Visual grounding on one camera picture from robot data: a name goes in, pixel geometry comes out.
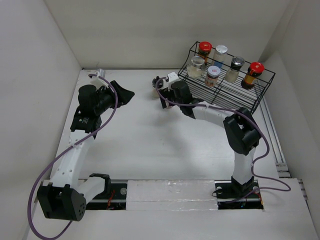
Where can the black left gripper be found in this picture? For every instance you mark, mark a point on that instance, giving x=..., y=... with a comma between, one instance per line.
x=124, y=95

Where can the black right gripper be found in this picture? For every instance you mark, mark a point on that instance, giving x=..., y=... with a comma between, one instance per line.
x=166, y=93

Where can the black knob grinder jar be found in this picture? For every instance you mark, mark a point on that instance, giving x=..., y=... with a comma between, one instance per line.
x=157, y=83

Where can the wide clear glass jar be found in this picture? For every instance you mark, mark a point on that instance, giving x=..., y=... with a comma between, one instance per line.
x=196, y=67

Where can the white lid orange spice jar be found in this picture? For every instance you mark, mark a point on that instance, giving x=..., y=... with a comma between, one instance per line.
x=212, y=75

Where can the red lid chili jar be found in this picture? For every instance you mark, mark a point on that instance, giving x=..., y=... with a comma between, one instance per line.
x=204, y=50
x=254, y=70

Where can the silver lid blue label shaker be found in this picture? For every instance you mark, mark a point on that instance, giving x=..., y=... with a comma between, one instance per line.
x=219, y=55

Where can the black collar pepper shaker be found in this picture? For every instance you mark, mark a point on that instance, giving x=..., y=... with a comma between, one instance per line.
x=233, y=72

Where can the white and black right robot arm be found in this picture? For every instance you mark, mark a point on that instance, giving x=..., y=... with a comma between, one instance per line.
x=240, y=130

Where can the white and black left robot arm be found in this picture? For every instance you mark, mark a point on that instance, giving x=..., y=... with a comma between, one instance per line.
x=63, y=198

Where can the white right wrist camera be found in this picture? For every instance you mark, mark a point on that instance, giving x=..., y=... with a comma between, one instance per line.
x=170, y=79

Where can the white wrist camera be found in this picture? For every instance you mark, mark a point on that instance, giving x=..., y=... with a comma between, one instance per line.
x=170, y=79
x=95, y=78

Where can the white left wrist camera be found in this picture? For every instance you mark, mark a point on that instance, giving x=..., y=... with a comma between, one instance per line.
x=95, y=78

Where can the black wire rack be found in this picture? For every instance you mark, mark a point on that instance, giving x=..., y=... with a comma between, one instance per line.
x=226, y=94

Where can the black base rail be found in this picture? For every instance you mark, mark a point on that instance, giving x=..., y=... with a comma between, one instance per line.
x=174, y=195

